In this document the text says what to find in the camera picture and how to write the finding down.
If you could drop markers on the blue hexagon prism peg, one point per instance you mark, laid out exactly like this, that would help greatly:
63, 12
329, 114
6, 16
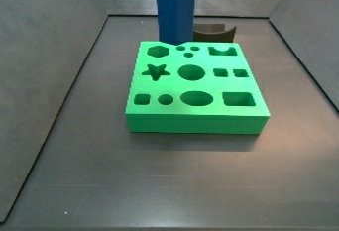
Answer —
175, 20

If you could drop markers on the green shape sorter block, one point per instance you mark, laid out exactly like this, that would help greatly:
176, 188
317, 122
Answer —
194, 88

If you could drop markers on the dark grey curved block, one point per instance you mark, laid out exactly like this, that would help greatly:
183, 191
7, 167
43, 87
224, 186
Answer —
214, 33

